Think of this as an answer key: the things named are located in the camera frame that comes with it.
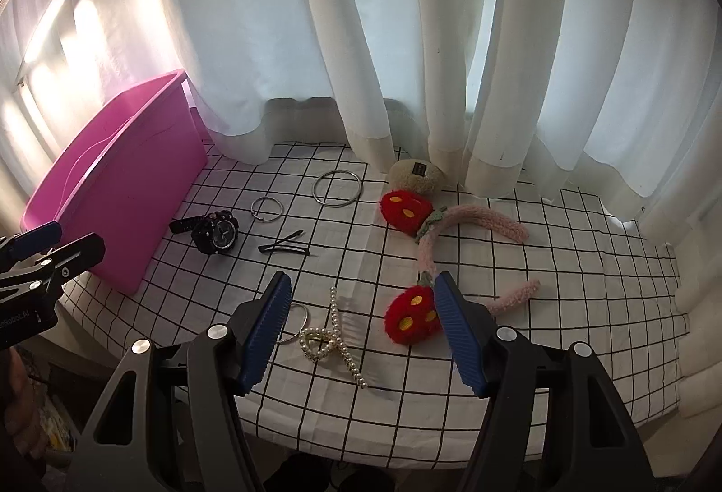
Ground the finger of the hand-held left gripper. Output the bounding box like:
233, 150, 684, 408
31, 233, 107, 297
0, 221, 62, 263

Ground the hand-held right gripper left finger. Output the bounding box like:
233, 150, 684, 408
68, 271, 293, 492

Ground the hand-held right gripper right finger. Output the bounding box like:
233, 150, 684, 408
433, 271, 658, 492

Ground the pink plastic bin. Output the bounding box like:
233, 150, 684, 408
19, 69, 211, 297

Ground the beige fluffy pouch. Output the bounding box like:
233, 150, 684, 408
387, 159, 452, 195

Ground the white black-checked tablecloth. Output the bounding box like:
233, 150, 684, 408
56, 139, 692, 470

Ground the pearl hair claw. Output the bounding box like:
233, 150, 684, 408
299, 286, 370, 390

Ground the black hair clip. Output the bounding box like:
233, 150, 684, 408
258, 230, 311, 257

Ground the black wrist watch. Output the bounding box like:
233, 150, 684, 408
169, 209, 241, 257

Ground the pink strawberry plush headband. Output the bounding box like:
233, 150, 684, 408
379, 189, 542, 345

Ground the large silver bangle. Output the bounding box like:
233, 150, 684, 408
312, 170, 362, 212

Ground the white curtain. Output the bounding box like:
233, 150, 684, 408
0, 0, 722, 245

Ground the thin silver hoop bracelet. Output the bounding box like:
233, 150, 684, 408
276, 302, 311, 346

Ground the small silver ring bracelet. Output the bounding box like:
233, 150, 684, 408
250, 196, 284, 223

